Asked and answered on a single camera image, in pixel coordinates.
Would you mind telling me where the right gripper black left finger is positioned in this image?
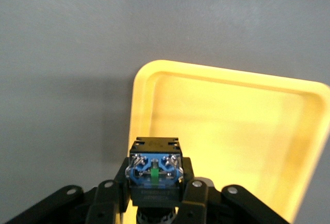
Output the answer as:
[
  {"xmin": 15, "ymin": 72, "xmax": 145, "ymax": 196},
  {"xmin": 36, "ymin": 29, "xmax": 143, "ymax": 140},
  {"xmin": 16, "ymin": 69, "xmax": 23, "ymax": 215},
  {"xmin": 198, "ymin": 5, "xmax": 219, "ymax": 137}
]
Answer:
[{"xmin": 4, "ymin": 156, "xmax": 133, "ymax": 224}]

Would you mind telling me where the yellow capped push button switch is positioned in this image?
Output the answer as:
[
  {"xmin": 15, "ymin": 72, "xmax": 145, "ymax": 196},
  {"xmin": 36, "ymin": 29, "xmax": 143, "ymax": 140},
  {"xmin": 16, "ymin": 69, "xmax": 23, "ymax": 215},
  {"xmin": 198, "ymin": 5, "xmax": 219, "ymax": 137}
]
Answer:
[{"xmin": 124, "ymin": 136, "xmax": 185, "ymax": 224}]

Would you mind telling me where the yellow plastic tray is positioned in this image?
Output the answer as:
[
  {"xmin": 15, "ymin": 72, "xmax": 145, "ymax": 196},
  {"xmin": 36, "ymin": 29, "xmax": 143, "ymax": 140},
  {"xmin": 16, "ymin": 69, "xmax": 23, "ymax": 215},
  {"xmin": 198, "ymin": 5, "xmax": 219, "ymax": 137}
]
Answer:
[{"xmin": 121, "ymin": 59, "xmax": 330, "ymax": 224}]

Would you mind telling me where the dark grey table mat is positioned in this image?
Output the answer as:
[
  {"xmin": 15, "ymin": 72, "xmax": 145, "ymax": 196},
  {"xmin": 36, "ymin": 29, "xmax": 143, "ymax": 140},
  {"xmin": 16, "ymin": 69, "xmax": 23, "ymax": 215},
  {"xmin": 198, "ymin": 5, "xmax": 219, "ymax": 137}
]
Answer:
[{"xmin": 0, "ymin": 0, "xmax": 330, "ymax": 224}]

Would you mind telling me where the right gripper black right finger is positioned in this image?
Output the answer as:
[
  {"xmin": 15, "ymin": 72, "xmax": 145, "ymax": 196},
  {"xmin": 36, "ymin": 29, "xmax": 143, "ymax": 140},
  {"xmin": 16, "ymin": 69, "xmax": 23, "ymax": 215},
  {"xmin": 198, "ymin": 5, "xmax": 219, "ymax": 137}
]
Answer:
[{"xmin": 177, "ymin": 156, "xmax": 291, "ymax": 224}]

